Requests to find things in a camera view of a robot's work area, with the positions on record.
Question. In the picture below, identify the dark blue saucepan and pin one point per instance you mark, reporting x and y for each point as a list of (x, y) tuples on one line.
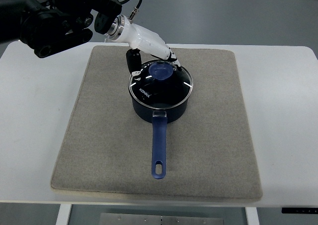
[(159, 118)]

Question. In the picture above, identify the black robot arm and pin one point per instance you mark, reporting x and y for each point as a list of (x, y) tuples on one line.
[(52, 26)]

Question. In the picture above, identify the beige fabric mat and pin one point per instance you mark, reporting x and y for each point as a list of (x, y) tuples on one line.
[(205, 155)]

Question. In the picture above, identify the glass lid blue knob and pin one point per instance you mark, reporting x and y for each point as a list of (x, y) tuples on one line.
[(161, 85)]

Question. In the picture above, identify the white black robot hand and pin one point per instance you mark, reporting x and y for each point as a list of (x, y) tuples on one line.
[(141, 39)]

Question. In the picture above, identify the black desk control panel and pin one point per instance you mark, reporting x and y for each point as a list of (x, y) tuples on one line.
[(290, 210)]

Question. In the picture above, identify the white table leg right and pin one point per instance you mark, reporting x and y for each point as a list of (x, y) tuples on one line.
[(252, 216)]

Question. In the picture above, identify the grey metal base plate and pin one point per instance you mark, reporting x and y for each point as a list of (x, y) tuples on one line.
[(132, 219)]

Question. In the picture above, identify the white table leg left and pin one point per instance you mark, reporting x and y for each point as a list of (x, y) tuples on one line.
[(64, 214)]

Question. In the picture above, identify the white table leg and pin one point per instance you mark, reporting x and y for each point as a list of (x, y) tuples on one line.
[(64, 214), (252, 216)]

